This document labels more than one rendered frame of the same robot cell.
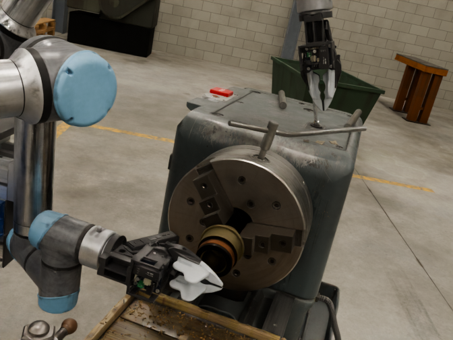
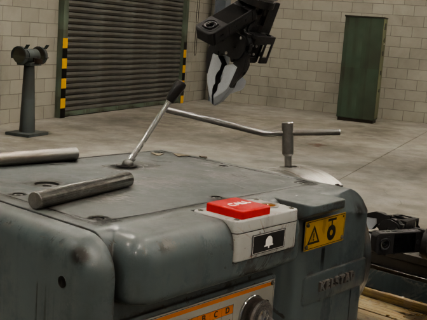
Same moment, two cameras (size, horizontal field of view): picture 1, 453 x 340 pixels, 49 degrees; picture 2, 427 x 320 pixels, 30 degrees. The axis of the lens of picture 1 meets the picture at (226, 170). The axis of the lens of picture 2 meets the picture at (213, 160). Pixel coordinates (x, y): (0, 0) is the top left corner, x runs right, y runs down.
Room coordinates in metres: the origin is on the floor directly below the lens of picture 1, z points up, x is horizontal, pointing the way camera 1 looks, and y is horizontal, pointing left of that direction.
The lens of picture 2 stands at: (2.43, 0.48, 1.49)
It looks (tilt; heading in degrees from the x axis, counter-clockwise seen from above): 9 degrees down; 207
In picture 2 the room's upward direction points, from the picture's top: 4 degrees clockwise
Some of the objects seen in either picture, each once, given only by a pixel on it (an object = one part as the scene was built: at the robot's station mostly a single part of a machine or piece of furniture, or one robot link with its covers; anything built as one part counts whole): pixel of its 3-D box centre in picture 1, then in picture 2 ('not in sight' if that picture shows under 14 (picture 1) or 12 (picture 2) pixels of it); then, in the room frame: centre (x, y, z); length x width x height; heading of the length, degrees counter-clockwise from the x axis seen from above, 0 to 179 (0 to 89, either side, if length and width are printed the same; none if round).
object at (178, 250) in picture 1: (177, 258); (379, 222); (0.77, 0.05, 1.10); 0.09 x 0.02 x 0.05; 77
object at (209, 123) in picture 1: (267, 174); (143, 305); (1.43, -0.13, 1.06); 0.59 x 0.48 x 0.39; 167
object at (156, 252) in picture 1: (139, 264); (408, 237); (0.76, 0.12, 1.08); 0.12 x 0.09 x 0.08; 77
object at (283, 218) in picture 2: (218, 102); (245, 228); (1.50, 0.07, 1.23); 0.13 x 0.08 x 0.05; 167
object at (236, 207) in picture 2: (221, 93); (237, 211); (1.52, 0.06, 1.26); 0.06 x 0.06 x 0.02; 77
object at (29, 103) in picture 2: not in sight; (28, 89); (-5.41, -6.16, 0.57); 0.47 x 0.37 x 1.14; 4
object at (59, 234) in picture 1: (63, 237); not in sight; (0.81, 0.27, 1.08); 0.11 x 0.08 x 0.09; 77
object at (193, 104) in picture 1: (203, 107); (307, 207); (1.36, 0.10, 1.24); 0.09 x 0.08 x 0.03; 167
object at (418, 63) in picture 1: (412, 87); not in sight; (9.53, -3.09, 0.50); 1.61 x 0.44 x 1.00; 4
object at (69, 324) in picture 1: (63, 331); not in sight; (0.49, 0.15, 1.14); 0.04 x 0.02 x 0.02; 167
